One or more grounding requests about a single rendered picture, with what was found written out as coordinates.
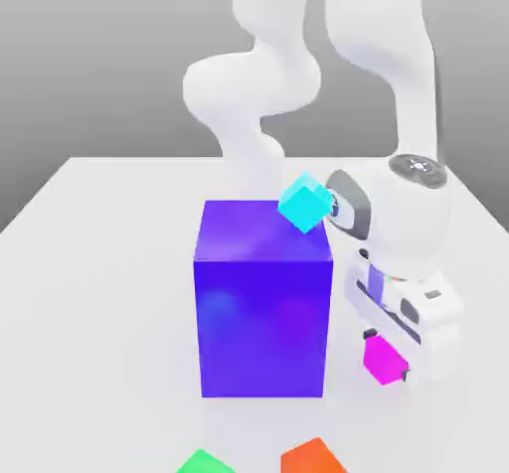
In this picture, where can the small orange cube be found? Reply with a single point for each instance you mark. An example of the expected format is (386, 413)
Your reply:
(312, 459)

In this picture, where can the large purple box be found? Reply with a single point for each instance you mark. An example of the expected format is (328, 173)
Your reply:
(262, 322)

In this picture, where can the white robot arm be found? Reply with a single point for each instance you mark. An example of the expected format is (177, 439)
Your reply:
(254, 83)

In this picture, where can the small green cube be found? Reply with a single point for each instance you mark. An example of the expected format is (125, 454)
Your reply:
(203, 464)

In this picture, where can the small cyan cube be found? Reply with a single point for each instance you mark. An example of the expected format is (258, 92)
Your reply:
(304, 204)

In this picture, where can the small magenta cube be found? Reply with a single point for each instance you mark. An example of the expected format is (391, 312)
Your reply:
(383, 359)

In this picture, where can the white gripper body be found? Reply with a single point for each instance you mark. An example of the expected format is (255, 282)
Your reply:
(364, 302)

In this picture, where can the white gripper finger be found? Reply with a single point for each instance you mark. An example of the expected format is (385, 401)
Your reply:
(405, 376)
(370, 334)

